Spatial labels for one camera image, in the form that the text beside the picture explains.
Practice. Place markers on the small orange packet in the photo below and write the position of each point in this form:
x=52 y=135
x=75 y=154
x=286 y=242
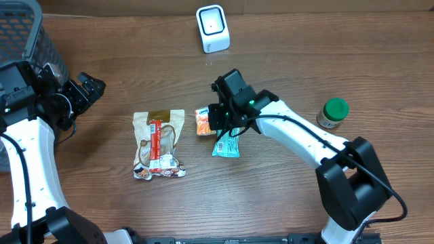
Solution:
x=203 y=126

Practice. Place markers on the red candy bar wrapper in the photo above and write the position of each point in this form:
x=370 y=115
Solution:
x=154 y=165

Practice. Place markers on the green lid jar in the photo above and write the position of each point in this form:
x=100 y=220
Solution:
x=334 y=111

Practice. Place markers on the white barcode scanner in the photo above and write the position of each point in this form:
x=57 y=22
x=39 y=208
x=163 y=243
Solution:
x=213 y=29

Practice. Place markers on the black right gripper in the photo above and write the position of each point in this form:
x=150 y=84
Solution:
x=217 y=118

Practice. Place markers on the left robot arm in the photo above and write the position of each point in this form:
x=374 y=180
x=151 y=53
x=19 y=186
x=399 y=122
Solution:
x=31 y=107

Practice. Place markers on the teal wet wipes pack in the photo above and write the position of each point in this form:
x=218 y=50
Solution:
x=227 y=147

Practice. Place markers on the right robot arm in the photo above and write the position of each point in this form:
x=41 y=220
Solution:
x=352 y=183

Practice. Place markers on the brown red snack bag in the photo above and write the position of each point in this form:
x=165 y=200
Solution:
x=172 y=122

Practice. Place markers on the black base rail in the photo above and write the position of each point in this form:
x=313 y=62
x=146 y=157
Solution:
x=310 y=238

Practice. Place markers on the grey plastic mesh basket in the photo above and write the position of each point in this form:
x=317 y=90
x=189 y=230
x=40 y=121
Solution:
x=23 y=38

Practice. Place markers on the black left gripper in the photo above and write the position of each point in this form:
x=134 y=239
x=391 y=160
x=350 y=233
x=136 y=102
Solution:
x=80 y=93

